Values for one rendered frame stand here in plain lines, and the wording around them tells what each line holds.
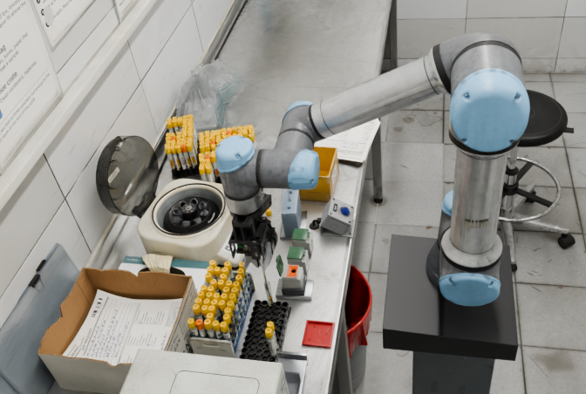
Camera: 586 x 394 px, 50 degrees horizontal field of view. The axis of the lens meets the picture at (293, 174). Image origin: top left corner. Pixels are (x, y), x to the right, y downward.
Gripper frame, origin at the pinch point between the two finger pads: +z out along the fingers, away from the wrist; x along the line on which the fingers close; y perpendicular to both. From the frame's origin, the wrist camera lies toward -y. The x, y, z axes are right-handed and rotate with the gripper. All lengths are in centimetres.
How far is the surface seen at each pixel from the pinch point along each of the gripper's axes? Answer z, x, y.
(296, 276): 10.5, 6.0, -4.6
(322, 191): 13.9, 7.4, -38.6
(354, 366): 87, 14, -29
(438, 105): 106, 42, -211
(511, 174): 70, 70, -113
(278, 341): 17.0, 3.6, 9.5
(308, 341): 18.0, 10.3, 8.2
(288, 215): 9.1, 0.8, -23.6
